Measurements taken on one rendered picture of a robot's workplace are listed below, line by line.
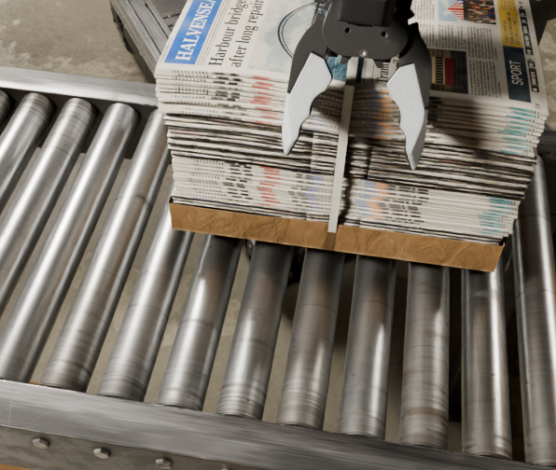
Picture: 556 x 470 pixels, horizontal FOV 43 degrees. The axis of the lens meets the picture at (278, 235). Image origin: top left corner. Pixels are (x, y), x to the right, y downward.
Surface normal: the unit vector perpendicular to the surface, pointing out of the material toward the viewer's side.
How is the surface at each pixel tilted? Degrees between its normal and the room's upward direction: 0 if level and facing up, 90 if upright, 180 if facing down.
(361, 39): 56
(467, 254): 85
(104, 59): 0
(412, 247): 84
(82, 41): 0
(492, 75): 5
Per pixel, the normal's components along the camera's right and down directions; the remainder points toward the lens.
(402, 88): -0.14, 0.28
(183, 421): 0.02, -0.63
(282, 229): -0.11, 0.72
